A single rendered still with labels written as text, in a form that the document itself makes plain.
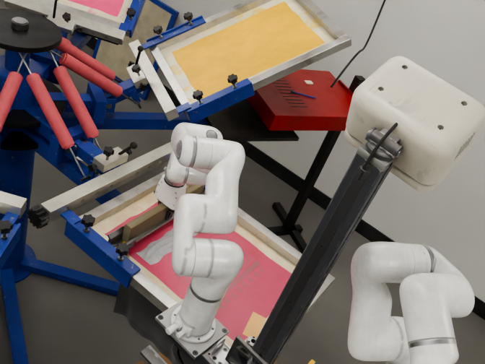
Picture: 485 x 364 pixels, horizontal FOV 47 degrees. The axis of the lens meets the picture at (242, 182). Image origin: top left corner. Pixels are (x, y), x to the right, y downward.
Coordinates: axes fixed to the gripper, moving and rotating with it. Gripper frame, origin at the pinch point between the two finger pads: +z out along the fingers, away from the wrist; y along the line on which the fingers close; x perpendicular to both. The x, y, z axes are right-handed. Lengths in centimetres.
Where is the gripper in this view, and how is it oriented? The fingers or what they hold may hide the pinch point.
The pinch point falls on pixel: (164, 211)
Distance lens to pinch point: 205.2
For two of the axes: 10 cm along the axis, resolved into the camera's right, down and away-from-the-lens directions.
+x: 5.6, -3.7, 7.4
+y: 7.7, 5.5, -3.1
